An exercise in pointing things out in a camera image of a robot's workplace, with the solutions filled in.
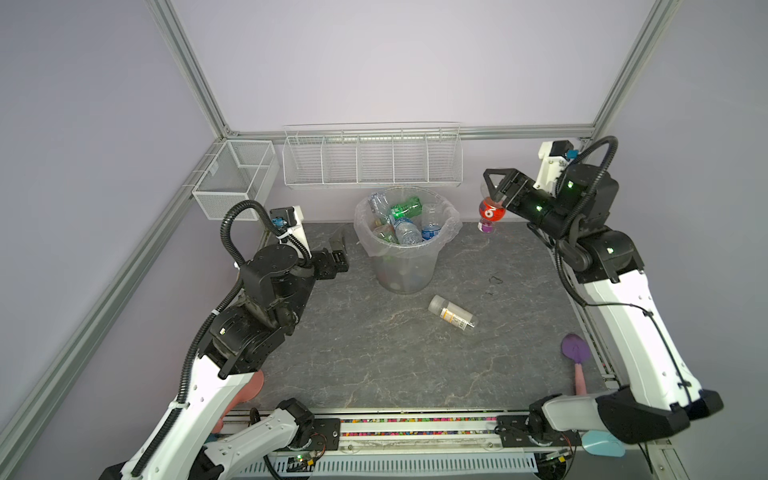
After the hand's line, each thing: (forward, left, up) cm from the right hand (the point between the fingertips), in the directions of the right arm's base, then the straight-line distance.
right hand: (494, 179), depth 60 cm
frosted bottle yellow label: (-7, +3, -44) cm, 45 cm away
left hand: (-11, +34, -6) cm, 37 cm away
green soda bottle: (+18, +16, -24) cm, 35 cm away
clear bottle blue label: (+11, +10, -22) cm, 27 cm away
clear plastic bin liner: (+2, +26, -23) cm, 35 cm away
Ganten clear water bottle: (+16, +25, -20) cm, 36 cm away
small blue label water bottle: (+11, +17, -28) cm, 35 cm away
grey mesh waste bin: (+3, +18, -38) cm, 42 cm away
